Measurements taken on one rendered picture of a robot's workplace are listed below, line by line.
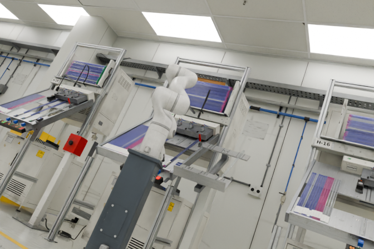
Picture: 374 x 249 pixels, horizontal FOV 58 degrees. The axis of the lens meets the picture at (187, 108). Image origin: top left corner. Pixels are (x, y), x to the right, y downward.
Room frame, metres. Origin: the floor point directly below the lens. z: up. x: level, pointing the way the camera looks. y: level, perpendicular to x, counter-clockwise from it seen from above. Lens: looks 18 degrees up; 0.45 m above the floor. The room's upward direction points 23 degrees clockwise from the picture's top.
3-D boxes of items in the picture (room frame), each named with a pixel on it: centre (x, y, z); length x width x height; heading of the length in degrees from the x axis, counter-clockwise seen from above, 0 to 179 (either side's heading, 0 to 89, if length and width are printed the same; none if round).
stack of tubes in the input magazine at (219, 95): (2.83, -0.09, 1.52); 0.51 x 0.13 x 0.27; 60
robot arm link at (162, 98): (1.89, 0.13, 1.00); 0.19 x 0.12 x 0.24; 95
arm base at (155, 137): (1.89, 0.10, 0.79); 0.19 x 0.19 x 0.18
